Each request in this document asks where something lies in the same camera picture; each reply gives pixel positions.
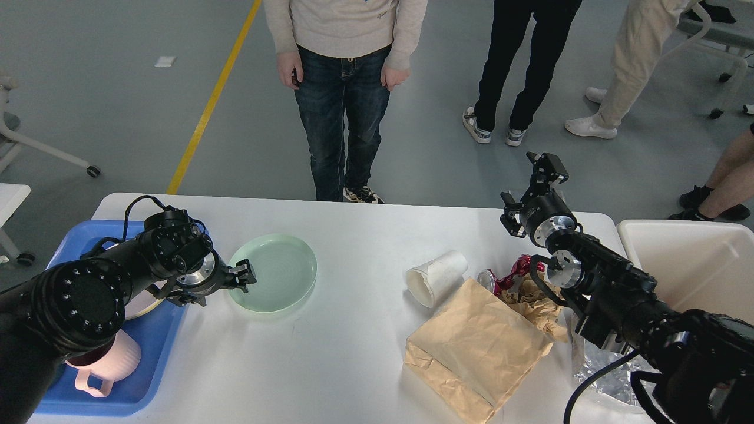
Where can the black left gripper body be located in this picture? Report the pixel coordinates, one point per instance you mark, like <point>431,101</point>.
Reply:
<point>211,276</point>

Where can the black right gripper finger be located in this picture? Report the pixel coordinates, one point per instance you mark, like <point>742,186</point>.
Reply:
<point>548,170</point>
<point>508,219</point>

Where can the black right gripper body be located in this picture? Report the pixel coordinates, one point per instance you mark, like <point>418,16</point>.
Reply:
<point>544,215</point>

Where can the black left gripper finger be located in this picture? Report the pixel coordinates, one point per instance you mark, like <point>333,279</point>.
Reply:
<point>181,298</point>
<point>240,276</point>

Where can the mint green plate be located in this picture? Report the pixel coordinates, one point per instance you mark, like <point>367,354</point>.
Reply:
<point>285,268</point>

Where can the pink ribbed mug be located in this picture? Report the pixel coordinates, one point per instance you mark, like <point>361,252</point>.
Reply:
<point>99,369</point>

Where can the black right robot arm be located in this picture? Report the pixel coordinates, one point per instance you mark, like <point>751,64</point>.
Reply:
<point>702,361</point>

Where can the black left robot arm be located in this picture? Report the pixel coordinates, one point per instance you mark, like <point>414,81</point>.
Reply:
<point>78,307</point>

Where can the blue plastic tray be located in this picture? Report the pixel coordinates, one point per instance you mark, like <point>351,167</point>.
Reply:
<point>155,333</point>

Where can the pink ceramic plate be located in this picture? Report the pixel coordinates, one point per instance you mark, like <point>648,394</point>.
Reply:
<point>141,306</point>

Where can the crushed red soda can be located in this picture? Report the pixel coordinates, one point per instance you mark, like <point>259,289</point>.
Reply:
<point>517,286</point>

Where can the crumpled brown paper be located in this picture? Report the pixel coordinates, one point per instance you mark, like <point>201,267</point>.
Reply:
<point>531,303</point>

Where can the white paper cup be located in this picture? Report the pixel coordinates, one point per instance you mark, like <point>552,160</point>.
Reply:
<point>431,282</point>

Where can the brown paper bag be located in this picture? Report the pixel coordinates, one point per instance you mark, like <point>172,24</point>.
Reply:
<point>475,352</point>

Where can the white plastic bin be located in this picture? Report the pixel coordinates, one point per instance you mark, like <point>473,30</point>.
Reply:
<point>697,265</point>

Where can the person in beige trousers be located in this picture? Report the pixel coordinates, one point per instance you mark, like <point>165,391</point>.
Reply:
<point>637,50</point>

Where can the crumpled foil tray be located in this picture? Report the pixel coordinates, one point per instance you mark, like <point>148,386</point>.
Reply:
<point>612,390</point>

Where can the person in white shirt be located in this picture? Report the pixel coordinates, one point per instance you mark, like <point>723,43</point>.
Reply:
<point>729,185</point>

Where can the white rolling chair base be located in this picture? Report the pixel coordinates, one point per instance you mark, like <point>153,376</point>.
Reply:
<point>13,141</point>

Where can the person in beige sweater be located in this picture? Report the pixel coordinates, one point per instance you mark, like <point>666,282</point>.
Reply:
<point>342,59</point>

